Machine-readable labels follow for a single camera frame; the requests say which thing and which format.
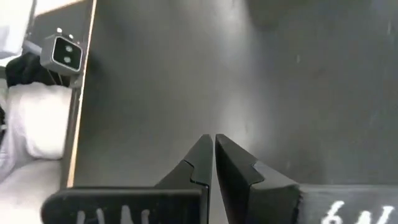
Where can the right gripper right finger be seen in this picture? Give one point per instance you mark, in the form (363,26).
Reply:
(248,193)

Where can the grey table-level camera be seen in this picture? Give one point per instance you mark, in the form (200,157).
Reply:
(62,53)

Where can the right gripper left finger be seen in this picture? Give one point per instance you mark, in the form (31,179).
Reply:
(199,165)

